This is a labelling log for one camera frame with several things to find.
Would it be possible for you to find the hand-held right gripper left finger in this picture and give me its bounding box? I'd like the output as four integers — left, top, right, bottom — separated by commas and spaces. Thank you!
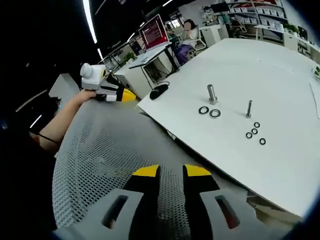
53, 164, 161, 240

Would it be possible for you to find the shelf with white boxes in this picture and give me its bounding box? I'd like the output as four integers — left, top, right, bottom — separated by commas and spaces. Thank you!
226, 0, 288, 28

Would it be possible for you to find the person's left hand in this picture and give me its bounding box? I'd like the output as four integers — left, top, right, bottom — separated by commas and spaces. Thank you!
78, 89, 98, 102

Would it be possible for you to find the black computer mouse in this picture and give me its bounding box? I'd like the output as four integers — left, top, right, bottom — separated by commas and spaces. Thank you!
149, 83, 170, 101

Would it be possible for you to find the potted green plant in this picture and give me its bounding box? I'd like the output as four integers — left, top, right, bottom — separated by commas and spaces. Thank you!
284, 22, 300, 35

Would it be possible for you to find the black monitor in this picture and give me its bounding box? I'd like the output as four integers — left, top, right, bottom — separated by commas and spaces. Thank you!
210, 2, 230, 14

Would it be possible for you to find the large threaded stud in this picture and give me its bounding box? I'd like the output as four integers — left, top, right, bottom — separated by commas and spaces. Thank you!
206, 84, 219, 105

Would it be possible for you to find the white office chair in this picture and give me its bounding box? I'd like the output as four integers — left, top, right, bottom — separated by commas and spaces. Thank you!
192, 26, 208, 51

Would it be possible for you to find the ceiling light strip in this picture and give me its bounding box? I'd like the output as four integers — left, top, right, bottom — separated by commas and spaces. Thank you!
82, 0, 98, 45

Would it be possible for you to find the laptop with red screen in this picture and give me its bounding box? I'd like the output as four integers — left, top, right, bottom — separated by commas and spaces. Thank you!
128, 14, 172, 70

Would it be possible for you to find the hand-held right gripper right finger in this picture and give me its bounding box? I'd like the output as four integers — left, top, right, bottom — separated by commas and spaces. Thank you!
182, 163, 288, 240

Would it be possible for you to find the grey mesh chair back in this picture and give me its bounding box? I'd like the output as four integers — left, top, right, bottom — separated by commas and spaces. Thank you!
51, 99, 253, 240

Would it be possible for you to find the small threaded stud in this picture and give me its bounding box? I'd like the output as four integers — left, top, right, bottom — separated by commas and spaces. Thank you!
245, 99, 254, 119

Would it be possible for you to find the leafy green plant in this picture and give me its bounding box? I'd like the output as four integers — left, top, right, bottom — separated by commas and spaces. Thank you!
122, 52, 138, 65

